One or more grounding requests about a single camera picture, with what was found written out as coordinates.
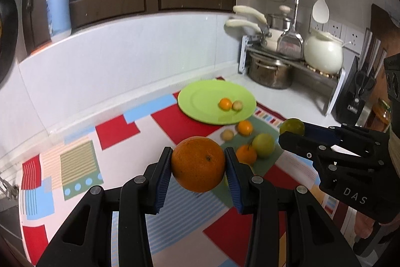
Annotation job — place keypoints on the large orange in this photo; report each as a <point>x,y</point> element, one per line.
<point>197,163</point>

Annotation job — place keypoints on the green apple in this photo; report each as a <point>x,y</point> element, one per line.
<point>264,145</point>

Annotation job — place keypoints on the black knife block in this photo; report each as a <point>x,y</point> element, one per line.
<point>353,98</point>

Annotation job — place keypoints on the white wall outlet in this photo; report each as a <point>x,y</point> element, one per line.
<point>336,29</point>
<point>354,39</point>

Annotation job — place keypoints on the wooden bead trivet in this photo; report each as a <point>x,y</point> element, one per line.
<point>323,73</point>

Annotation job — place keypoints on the person's right hand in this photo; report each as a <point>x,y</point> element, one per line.
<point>365,224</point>

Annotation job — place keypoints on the steel pot with lid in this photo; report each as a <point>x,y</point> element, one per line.
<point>279,21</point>

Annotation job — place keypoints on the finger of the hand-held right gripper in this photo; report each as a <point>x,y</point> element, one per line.
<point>300,146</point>
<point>322,133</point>

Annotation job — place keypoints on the white ceramic pot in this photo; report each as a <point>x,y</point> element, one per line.
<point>322,51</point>

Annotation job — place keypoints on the metal kitchen rack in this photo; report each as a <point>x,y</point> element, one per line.
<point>336,88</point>

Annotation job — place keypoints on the metal spatula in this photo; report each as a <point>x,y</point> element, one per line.
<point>290,45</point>

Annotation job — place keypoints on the colourful patchwork mat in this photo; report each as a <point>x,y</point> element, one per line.
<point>78,160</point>

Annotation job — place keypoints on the amber glass jar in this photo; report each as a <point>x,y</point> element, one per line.
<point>382,112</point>

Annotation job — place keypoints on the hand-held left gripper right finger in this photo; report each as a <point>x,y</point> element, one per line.
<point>234,188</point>

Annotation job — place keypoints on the green plate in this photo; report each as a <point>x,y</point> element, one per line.
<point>200,98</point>

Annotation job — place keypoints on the small beige fruit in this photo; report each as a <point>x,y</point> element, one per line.
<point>227,135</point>
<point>237,105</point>

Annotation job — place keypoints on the brown cutting board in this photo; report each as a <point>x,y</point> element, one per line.
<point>384,23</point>

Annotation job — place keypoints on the white rice spoon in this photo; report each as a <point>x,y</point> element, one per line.
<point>321,10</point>

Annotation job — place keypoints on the blue pump lotion bottle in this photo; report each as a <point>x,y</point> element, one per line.
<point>58,13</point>

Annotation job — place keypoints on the small orange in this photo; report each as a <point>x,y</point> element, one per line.
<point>225,103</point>
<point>245,127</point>

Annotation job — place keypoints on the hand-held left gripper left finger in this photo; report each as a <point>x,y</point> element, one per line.
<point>164,182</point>

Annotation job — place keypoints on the green lime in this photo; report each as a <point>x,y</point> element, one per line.
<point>292,126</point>

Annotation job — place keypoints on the tangerine with stem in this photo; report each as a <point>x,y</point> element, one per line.
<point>246,155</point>

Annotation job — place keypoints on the large steel pot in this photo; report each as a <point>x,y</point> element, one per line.
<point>268,73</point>

